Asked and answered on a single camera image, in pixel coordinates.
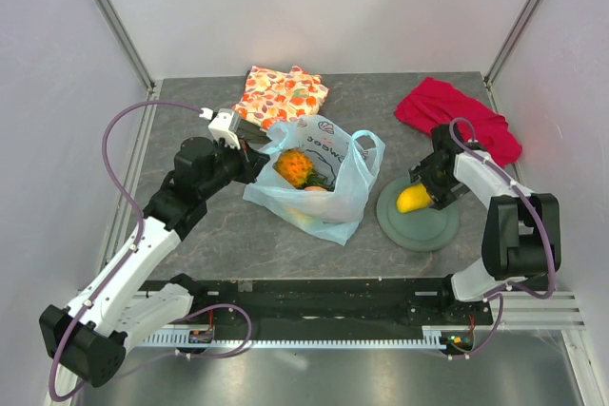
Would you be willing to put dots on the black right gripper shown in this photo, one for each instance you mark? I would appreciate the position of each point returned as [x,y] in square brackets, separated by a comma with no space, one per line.
[442,196]

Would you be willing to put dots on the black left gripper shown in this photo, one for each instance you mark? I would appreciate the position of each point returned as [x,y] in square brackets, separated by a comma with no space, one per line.
[250,168]

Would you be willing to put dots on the yellow mango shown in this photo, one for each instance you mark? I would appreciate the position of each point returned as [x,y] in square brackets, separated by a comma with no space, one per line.
[413,198]

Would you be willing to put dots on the orange pineapple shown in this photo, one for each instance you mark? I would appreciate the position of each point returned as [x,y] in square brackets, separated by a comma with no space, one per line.
[299,171]

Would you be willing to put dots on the peach fruit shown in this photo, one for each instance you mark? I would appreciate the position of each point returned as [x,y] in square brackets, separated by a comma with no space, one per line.
[315,188]

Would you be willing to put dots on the light blue plastic bag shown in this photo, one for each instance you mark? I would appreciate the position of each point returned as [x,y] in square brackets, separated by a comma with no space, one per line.
[351,162]

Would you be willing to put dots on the green orange mango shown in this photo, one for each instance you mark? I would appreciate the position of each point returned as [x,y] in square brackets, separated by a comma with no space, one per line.
[299,218]

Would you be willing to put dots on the red bell pepper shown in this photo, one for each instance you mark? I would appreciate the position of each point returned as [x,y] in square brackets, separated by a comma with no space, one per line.
[344,210]

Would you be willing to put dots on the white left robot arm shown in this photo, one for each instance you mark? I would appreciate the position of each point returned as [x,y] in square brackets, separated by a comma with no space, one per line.
[92,334]

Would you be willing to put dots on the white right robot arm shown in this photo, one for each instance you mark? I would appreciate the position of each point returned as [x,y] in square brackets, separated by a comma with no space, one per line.
[521,245]

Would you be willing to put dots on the dark green folded cloth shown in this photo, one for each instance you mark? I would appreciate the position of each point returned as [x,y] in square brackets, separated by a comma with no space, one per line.
[251,133]

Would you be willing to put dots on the grey round plate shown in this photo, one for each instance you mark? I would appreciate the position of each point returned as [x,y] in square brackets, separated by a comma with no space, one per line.
[424,230]

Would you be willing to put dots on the floral orange folded cloth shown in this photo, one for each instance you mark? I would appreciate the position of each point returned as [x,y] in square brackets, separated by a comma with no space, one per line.
[271,96]

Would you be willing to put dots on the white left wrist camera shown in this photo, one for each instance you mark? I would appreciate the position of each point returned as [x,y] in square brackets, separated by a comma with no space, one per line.
[223,125]

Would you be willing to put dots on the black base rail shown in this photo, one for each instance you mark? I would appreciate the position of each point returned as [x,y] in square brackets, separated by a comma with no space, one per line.
[327,308]

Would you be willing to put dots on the light blue cable duct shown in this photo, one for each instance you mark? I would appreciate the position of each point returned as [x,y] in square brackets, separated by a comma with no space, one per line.
[190,339]

